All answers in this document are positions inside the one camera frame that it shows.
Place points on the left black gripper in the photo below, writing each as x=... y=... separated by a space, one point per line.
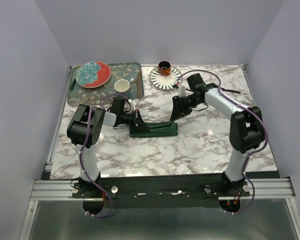
x=138 y=122

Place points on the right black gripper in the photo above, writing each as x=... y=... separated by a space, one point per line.
x=178 y=109

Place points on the dark green cloth napkin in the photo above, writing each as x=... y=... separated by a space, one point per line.
x=156 y=130

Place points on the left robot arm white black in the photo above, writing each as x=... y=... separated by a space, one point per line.
x=85 y=128

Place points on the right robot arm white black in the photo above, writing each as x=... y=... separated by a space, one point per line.
x=246 y=131

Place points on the white striped saucer plate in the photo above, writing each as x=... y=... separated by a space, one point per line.
x=165 y=82

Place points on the silver spoon on tray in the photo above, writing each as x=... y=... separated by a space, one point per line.
x=133 y=80

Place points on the brown glazed cup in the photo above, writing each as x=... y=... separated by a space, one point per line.
x=164 y=68

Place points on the floral teal serving tray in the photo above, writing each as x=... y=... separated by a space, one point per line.
x=92 y=96

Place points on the black knife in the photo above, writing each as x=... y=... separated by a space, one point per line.
x=230 y=91

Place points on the red and teal plate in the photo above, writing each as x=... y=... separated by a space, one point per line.
x=93 y=74

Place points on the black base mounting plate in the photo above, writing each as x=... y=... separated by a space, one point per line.
x=166 y=191

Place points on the cream mug with teal handle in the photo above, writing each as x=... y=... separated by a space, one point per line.
x=122 y=87

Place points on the green handled utensil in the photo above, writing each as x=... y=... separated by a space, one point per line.
x=73 y=84

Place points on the aluminium frame rail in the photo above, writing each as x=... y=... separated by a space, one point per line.
x=60 y=190

